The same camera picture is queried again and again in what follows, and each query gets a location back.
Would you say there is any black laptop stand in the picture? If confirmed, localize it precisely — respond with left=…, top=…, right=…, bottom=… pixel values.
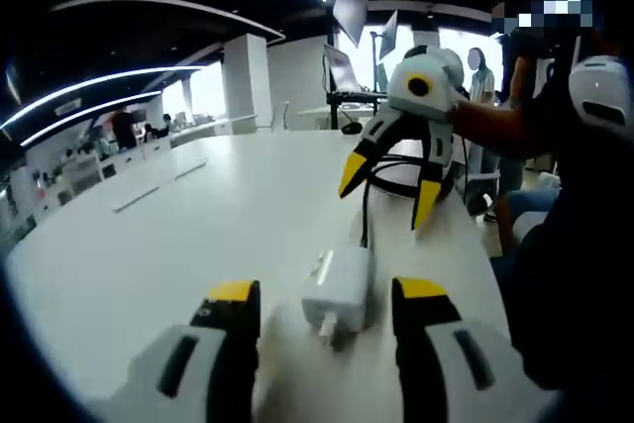
left=325, top=87, right=390, bottom=133

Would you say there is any black Type-C cable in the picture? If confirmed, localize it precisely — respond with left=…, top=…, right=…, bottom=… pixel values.
left=358, top=144, right=455, bottom=250

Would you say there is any white desk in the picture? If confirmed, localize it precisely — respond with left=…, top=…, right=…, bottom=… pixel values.
left=2, top=129, right=516, bottom=423

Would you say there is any short ceiling light strip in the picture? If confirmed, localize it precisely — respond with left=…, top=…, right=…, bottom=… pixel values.
left=19, top=90, right=164, bottom=149

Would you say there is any white mesh office chair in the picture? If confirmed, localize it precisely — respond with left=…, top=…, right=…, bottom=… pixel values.
left=268, top=100, right=291, bottom=134

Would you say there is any white office counter row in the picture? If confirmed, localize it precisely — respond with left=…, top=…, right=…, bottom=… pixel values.
left=22, top=114, right=260, bottom=209

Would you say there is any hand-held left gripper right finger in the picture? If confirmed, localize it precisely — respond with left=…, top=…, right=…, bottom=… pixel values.
left=390, top=276, right=559, bottom=423

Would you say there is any white chest-worn device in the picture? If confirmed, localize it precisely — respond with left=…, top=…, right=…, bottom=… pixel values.
left=568, top=54, right=634, bottom=143

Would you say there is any person's dark clothing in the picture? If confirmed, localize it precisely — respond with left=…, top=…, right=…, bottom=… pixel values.
left=492, top=21, right=634, bottom=397

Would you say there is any white flat desk strip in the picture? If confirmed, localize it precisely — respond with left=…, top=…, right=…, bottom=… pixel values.
left=112, top=183, right=161, bottom=214

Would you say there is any open laptop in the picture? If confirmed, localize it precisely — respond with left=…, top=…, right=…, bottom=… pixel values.
left=322, top=43, right=364, bottom=94

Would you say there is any large hanging monitor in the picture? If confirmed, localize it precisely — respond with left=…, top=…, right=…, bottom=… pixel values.
left=331, top=0, right=370, bottom=49

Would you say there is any medium ceiling light strip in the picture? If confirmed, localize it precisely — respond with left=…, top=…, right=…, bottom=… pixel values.
left=0, top=64, right=205, bottom=132

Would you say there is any person's right hand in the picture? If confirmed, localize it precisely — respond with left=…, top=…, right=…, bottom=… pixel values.
left=447, top=94, right=492, bottom=147

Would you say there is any white charger adapter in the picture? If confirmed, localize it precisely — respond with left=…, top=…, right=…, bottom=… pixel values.
left=300, top=246, right=376, bottom=351

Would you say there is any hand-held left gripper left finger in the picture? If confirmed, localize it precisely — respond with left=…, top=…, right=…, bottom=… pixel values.
left=91, top=278, right=262, bottom=423

